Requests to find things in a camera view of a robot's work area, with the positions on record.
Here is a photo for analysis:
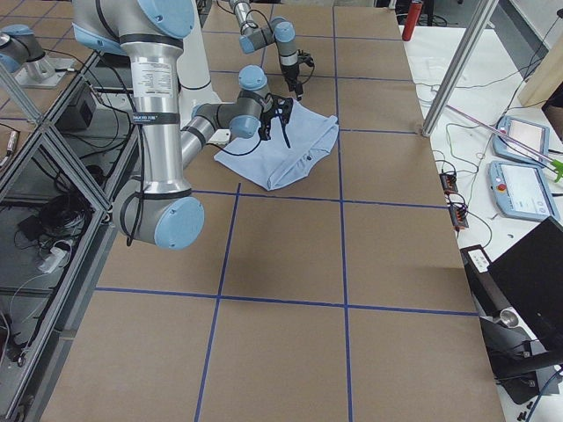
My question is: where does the near blue teach pendant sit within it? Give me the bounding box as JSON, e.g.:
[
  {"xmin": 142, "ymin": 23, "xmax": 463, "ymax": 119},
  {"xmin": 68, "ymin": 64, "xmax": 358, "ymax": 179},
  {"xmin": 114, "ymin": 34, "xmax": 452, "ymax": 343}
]
[{"xmin": 488, "ymin": 161, "xmax": 559, "ymax": 222}]

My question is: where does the aluminium side frame rack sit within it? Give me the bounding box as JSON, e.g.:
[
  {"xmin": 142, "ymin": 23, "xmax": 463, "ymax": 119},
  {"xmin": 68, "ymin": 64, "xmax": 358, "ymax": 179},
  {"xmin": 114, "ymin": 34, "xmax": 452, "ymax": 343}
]
[{"xmin": 1, "ymin": 54, "xmax": 137, "ymax": 421}]

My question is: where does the red cylinder bottle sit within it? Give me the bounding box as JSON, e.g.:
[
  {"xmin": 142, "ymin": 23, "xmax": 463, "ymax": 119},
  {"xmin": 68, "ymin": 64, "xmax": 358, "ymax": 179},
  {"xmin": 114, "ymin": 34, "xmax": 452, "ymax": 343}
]
[{"xmin": 402, "ymin": 0, "xmax": 423, "ymax": 41}]

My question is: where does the far blue teach pendant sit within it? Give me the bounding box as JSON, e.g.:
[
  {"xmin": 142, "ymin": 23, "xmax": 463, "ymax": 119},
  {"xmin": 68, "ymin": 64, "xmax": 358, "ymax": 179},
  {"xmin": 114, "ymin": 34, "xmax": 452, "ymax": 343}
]
[{"xmin": 492, "ymin": 116, "xmax": 550, "ymax": 165}]

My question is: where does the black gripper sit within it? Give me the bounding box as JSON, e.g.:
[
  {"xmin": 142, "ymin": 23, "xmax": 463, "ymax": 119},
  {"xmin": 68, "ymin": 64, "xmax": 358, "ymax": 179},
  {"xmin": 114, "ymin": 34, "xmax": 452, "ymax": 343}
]
[
  {"xmin": 283, "ymin": 65, "xmax": 303, "ymax": 101},
  {"xmin": 259, "ymin": 103, "xmax": 291, "ymax": 148}
]

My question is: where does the aluminium frame post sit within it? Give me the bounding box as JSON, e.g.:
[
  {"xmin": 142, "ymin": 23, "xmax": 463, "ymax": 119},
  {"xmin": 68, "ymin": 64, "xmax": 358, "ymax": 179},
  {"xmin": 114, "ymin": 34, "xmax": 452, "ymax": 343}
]
[{"xmin": 421, "ymin": 0, "xmax": 499, "ymax": 137}]

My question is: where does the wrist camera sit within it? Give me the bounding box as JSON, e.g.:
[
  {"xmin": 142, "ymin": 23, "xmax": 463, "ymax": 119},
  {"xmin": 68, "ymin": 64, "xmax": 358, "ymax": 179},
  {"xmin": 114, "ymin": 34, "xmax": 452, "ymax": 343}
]
[
  {"xmin": 297, "ymin": 49, "xmax": 315, "ymax": 68},
  {"xmin": 271, "ymin": 94, "xmax": 294, "ymax": 125}
]

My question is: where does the blue teach pendant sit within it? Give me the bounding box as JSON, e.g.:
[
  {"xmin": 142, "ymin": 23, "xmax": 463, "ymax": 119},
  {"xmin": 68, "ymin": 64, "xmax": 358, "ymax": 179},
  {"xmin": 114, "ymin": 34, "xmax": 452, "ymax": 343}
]
[
  {"xmin": 492, "ymin": 116, "xmax": 550, "ymax": 165},
  {"xmin": 488, "ymin": 161, "xmax": 559, "ymax": 222}
]

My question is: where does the light blue t-shirt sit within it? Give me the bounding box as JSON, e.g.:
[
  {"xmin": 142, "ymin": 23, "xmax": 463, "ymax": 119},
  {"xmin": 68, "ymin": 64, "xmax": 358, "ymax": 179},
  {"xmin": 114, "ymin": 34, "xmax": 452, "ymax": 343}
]
[{"xmin": 214, "ymin": 103, "xmax": 339, "ymax": 191}]

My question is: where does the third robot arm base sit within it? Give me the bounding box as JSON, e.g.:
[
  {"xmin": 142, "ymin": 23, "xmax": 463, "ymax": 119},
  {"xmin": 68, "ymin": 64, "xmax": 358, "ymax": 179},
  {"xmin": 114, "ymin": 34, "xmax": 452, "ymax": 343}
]
[{"xmin": 1, "ymin": 24, "xmax": 65, "ymax": 89}]

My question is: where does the small orange circuit board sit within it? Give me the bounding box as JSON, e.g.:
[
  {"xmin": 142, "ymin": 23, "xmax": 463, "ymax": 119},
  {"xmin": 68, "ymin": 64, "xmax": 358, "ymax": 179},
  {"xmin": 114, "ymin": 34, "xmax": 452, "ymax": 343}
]
[{"xmin": 439, "ymin": 172, "xmax": 458, "ymax": 194}]

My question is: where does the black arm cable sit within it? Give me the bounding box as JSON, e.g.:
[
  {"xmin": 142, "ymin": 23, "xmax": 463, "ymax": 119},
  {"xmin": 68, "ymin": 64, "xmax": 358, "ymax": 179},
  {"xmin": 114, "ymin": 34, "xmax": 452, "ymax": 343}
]
[{"xmin": 125, "ymin": 131, "xmax": 265, "ymax": 247}]

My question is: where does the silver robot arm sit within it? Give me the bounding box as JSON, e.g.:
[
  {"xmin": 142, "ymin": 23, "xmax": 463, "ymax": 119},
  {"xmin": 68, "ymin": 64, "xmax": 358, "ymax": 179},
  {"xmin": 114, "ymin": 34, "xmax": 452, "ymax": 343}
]
[
  {"xmin": 229, "ymin": 1, "xmax": 314, "ymax": 101},
  {"xmin": 73, "ymin": 1, "xmax": 293, "ymax": 250}
]

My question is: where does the black monitor and stand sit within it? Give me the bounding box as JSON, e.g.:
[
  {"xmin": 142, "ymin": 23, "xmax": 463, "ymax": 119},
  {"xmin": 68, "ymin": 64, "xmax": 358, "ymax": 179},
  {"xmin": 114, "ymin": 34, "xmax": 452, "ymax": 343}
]
[{"xmin": 460, "ymin": 217, "xmax": 562, "ymax": 404}]

